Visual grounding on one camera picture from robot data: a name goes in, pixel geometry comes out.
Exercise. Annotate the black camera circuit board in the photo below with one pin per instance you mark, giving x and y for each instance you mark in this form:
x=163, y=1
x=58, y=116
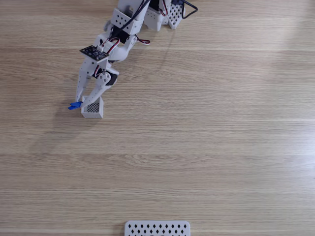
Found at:
x=94, y=52

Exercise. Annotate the blue peg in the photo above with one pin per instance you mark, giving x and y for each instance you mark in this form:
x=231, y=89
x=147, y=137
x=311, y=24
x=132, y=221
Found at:
x=73, y=106

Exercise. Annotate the white perforated plate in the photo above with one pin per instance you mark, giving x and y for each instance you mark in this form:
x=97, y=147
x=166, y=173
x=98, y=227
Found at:
x=157, y=228

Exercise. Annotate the small white mesh-bottom crate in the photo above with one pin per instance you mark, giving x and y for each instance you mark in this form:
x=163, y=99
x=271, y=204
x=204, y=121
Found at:
x=94, y=111

